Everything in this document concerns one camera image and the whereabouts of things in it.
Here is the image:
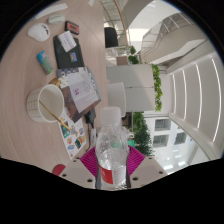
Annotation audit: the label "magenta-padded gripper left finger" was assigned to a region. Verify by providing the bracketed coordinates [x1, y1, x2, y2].
[58, 145, 101, 190]

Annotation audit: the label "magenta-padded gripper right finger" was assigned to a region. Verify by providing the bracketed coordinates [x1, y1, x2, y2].
[125, 144, 168, 189]

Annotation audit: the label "clear red-labelled water bottle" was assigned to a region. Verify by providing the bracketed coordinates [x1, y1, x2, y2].
[94, 106, 130, 191]

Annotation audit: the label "colourful sticker sheet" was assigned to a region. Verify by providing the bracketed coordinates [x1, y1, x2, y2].
[58, 109, 87, 160]

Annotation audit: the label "row of green hedge plants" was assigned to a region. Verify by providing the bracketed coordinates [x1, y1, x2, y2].
[128, 111, 154, 158]

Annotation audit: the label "black power adapter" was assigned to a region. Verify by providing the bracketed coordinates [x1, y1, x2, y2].
[83, 108, 98, 126]

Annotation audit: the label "gold spoon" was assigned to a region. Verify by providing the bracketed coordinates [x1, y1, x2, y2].
[38, 99, 73, 132]

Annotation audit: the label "white grid-pattern mug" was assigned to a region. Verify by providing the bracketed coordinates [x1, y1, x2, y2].
[26, 77, 65, 124]

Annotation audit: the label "white chair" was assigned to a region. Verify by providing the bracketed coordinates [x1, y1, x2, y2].
[107, 82, 127, 118]

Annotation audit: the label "brown booklet with papers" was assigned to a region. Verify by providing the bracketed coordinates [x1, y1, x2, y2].
[57, 66, 103, 124]

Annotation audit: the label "green plants atop cabinet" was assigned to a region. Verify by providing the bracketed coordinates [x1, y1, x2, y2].
[151, 63, 164, 113]

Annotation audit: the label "white cabinet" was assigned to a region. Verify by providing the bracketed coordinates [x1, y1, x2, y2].
[106, 63, 156, 113]

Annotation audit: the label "ceiling strip lights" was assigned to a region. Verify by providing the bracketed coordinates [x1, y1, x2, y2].
[169, 58, 223, 144]

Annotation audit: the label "small blue-green pack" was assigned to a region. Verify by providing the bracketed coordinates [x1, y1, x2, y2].
[36, 50, 55, 76]

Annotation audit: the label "black notebook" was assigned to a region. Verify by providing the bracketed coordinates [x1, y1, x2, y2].
[52, 34, 84, 70]

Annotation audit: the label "green plants in brown planter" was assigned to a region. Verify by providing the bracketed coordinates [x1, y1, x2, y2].
[116, 45, 140, 67]

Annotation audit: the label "white card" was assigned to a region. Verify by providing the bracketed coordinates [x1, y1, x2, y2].
[57, 30, 77, 53]

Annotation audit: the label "black chair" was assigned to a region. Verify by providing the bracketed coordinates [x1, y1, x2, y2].
[104, 26, 119, 49]

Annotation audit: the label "white computer mouse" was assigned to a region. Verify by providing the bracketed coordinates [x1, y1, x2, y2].
[27, 22, 52, 43]

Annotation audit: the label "small red-black case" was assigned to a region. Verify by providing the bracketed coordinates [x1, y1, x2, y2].
[64, 20, 81, 35]

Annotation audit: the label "small white round device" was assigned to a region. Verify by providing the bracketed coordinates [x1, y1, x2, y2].
[47, 13, 66, 25]

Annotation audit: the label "glass railing with wooden handrail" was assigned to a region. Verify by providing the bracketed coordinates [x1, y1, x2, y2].
[99, 0, 134, 48]

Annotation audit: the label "white power strip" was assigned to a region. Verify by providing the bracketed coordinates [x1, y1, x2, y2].
[33, 3, 69, 21]

